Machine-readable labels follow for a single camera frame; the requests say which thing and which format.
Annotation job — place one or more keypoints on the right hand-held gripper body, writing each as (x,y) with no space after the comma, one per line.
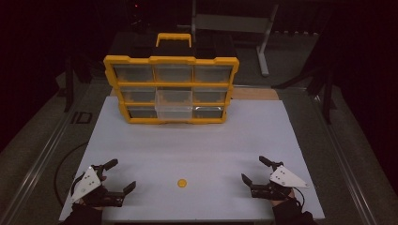
(286,178)

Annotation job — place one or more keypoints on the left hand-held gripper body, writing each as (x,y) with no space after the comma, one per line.
(86,184)

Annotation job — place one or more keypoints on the small yellow round disc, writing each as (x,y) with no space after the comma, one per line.
(182,183)

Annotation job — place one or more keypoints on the yellow and black drawer organizer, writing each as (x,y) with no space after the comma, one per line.
(131,85)

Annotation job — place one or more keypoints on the clear plastic drawer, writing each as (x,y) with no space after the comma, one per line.
(174,108)

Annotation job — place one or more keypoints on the person's left hand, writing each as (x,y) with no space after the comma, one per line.
(97,200)

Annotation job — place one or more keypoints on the person's right hand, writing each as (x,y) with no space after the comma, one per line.
(278,202)

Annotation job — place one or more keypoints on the black stand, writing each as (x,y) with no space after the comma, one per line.
(327,93)
(69,84)

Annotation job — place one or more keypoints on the grey metal stand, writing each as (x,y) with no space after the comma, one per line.
(263,47)

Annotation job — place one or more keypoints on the aluminium rail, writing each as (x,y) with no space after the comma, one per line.
(341,162)
(34,168)

